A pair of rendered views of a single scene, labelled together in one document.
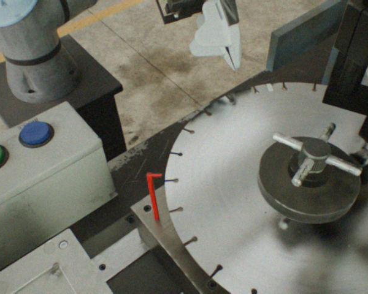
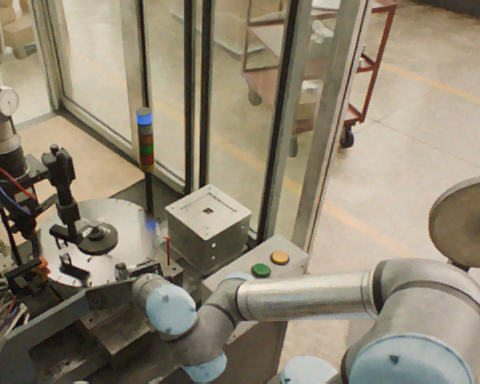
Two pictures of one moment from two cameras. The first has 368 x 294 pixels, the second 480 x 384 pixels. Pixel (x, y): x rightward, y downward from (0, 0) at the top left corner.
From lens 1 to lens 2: 130 cm
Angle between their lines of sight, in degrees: 86
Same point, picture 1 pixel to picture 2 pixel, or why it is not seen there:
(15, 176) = (242, 262)
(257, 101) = (108, 274)
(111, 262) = (196, 279)
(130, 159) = not seen: hidden behind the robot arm
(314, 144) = (94, 223)
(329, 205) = not seen: hidden behind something
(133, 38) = not seen: outside the picture
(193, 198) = (148, 230)
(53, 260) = (208, 229)
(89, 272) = (192, 226)
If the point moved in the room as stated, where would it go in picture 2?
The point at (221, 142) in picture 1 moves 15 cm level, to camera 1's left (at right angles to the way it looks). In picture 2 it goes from (132, 252) to (191, 249)
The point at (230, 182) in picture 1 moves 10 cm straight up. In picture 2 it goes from (130, 236) to (127, 206)
